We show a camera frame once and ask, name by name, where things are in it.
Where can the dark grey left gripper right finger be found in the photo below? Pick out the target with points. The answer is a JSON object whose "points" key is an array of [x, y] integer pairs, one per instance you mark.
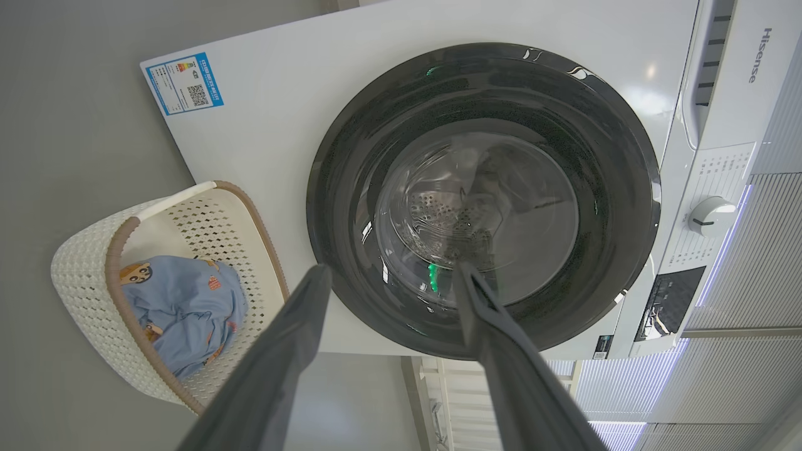
{"points": [[520, 388]]}

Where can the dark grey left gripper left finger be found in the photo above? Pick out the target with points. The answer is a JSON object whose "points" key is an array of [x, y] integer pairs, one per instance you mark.
{"points": [[276, 363]]}

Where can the blue patterned garment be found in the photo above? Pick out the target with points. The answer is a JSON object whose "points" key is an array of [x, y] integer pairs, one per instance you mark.
{"points": [[182, 307]]}

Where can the washing machine glass door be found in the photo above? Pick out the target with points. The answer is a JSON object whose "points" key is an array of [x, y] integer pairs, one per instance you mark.
{"points": [[351, 188]]}

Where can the black energy label sticker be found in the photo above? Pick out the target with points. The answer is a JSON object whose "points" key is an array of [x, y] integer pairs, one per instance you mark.
{"points": [[603, 347]]}

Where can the black washing machine display panel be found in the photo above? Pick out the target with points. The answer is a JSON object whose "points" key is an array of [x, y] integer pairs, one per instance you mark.
{"points": [[670, 304]]}

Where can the white front-load washing machine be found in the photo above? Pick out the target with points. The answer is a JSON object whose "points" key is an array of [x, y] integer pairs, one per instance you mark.
{"points": [[282, 94]]}

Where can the cream perforated laundry basket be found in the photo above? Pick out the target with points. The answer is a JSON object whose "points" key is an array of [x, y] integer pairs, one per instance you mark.
{"points": [[81, 275]]}

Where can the white round control knob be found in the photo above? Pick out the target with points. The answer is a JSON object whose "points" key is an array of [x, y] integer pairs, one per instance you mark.
{"points": [[711, 216]]}

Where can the blue energy label sticker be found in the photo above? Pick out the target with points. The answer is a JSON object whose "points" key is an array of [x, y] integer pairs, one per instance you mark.
{"points": [[185, 83]]}

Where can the white detergent drawer front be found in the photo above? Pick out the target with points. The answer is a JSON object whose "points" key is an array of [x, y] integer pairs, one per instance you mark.
{"points": [[745, 75]]}

